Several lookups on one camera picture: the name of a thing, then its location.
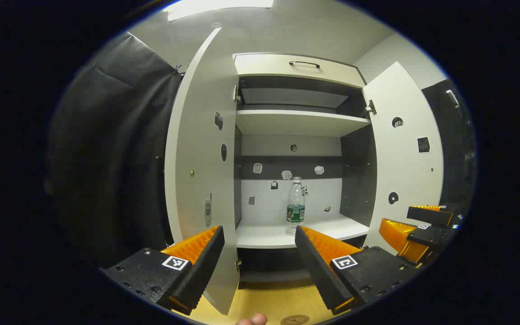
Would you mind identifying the clear plastic bottle green label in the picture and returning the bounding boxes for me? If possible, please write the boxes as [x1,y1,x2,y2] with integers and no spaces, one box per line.
[286,176,306,236]

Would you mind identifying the white cabinet drawer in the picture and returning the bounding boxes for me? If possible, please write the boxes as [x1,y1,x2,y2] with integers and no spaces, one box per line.
[233,53,367,89]

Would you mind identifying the cat sticker white cabinet door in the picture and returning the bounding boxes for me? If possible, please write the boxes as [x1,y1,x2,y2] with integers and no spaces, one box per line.
[362,62,445,253]

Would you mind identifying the white and grey cabinet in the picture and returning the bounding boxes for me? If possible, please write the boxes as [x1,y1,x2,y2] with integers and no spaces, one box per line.
[233,52,378,289]

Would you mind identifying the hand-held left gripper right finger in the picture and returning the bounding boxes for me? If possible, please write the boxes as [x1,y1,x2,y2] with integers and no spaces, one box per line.
[295,226,418,316]

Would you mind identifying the ceiling light panel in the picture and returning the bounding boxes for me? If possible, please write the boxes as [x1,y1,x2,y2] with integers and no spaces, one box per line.
[165,0,274,22]

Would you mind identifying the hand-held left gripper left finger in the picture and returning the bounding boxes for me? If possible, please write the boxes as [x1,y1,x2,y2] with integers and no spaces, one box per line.
[100,226,225,316]

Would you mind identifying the black backdrop cloth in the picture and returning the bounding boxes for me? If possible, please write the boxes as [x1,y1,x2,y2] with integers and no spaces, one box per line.
[46,32,476,268]

